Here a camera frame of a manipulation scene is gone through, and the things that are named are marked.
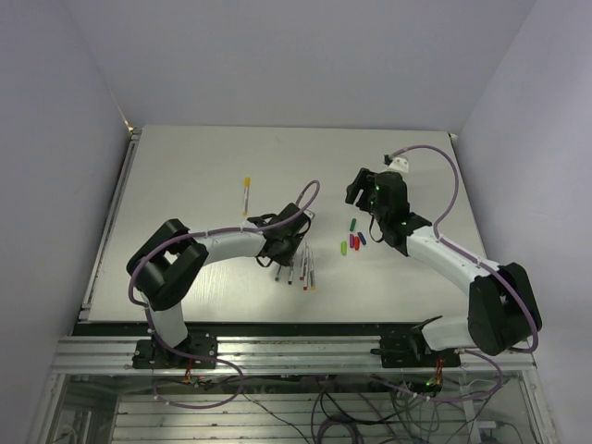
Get yellow ended white pen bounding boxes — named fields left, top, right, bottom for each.
left=241, top=181, right=251, bottom=216

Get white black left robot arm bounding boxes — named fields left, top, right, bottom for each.
left=126, top=203, right=313, bottom=367

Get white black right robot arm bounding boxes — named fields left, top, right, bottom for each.
left=345, top=168, right=542, bottom=366

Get purple ended white pen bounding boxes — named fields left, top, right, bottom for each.
left=300, top=246, right=309, bottom=281

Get orange ended white pen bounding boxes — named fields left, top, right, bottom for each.
left=308, top=248, right=315, bottom=291

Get red ended white pen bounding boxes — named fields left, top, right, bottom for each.
left=302, top=246, right=311, bottom=291

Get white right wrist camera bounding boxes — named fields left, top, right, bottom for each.
left=384, top=154, right=410, bottom=175

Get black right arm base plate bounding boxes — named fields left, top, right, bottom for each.
left=370, top=337, right=462, bottom=369

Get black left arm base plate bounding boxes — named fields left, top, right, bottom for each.
left=131, top=336, right=217, bottom=370

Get aluminium extrusion frame rail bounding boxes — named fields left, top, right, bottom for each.
left=49, top=335, right=537, bottom=373

